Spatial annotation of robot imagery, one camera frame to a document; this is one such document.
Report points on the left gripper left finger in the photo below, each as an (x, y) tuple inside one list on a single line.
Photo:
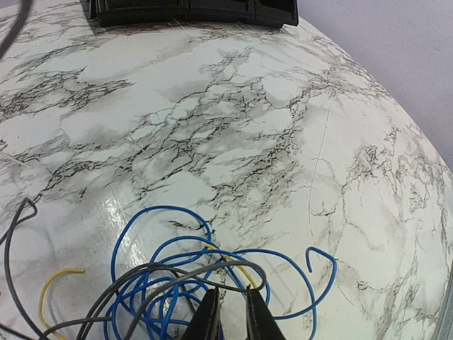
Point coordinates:
[(205, 324)]

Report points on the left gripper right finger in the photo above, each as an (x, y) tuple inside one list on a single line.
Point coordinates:
[(260, 324)]

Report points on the black compartment tray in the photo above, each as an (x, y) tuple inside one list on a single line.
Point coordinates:
[(274, 14)]

